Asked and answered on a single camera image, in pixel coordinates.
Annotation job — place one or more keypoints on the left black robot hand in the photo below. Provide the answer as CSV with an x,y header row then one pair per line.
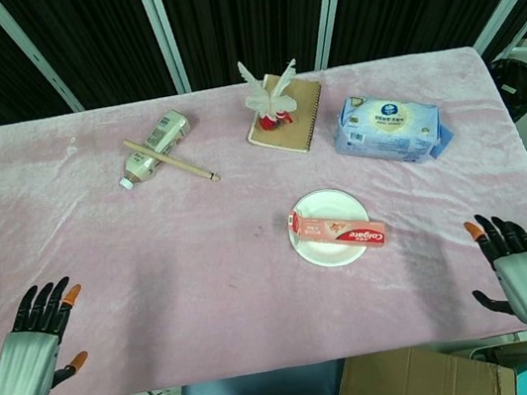
x,y
24,365

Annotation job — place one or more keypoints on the red Colgate toothpaste box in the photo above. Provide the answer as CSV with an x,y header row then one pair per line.
x,y
344,234

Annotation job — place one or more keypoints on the brown cardboard box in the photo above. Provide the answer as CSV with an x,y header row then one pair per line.
x,y
413,384

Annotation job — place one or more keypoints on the white paper plate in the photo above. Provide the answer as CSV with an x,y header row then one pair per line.
x,y
325,208

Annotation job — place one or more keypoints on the pink plush table cloth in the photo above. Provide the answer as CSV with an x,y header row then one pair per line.
x,y
155,274

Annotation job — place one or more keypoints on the black trash bin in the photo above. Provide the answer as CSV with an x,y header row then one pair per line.
x,y
522,86

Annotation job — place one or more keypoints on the blue wet wipes pack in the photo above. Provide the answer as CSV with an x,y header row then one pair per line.
x,y
388,127

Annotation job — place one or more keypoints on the wooden stick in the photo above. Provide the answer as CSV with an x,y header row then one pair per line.
x,y
172,161

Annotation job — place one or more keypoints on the milk tea plastic bottle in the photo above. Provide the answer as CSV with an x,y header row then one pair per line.
x,y
167,130

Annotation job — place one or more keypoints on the brown spiral notebook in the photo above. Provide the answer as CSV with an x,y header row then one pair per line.
x,y
301,116

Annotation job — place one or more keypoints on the white feather ornament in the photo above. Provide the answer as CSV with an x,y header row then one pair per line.
x,y
261,92

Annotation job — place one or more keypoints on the black pleated curtain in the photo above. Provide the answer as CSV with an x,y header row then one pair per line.
x,y
239,11

